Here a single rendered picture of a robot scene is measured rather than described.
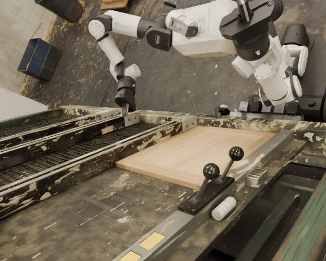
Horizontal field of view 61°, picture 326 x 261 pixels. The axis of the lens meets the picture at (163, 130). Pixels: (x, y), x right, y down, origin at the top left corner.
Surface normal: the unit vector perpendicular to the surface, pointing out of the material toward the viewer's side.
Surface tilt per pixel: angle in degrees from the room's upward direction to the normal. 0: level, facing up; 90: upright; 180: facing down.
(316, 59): 0
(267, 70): 7
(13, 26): 90
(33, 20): 90
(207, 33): 23
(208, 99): 0
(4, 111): 90
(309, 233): 57
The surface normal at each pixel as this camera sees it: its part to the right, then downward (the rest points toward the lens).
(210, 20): -0.66, 0.10
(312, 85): -0.60, -0.30
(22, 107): 0.70, 0.24
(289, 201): -0.11, -0.96
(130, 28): -0.27, 0.58
